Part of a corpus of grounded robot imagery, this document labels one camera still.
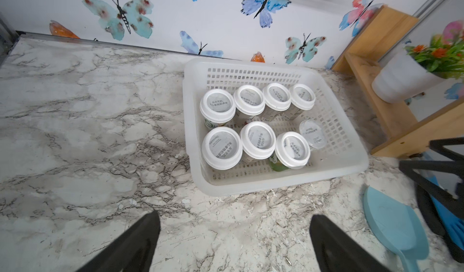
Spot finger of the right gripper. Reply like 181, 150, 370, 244
399, 160, 464, 219
429, 137, 464, 161

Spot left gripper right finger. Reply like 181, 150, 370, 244
309, 215, 389, 272

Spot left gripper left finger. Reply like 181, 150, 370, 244
79, 210, 161, 272

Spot yogurt cup front row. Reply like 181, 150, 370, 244
240, 121, 276, 164
201, 127, 243, 171
269, 131, 311, 172

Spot yogurt cup row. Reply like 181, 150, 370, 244
269, 131, 311, 172
233, 85, 265, 125
201, 127, 243, 171
260, 83, 291, 122
283, 84, 316, 121
199, 89, 236, 129
240, 121, 276, 164

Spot yogurt cup clear lid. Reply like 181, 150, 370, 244
299, 119, 327, 150

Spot yogurt cup back row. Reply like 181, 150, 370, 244
199, 89, 236, 129
283, 84, 316, 121
260, 83, 291, 122
233, 85, 265, 125

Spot white plastic basket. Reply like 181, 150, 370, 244
182, 57, 369, 197

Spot wooden corner shelf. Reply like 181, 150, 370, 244
332, 6, 464, 158

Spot blue grey glove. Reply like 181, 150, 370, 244
415, 170, 464, 263

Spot potted plant orange flowers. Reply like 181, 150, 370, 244
371, 20, 464, 104

